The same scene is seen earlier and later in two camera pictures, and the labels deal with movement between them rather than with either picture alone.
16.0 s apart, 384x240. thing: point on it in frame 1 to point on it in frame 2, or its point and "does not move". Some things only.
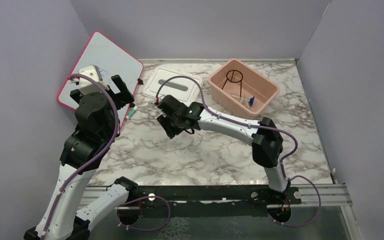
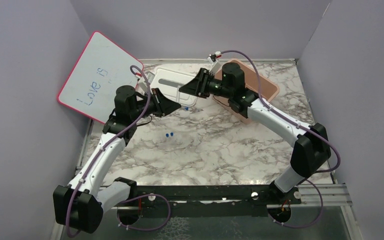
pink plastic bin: [241, 90] does not move
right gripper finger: [171, 130] to [197, 85]
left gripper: [124, 96] to [165, 106]
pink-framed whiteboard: [111, 60] does not move
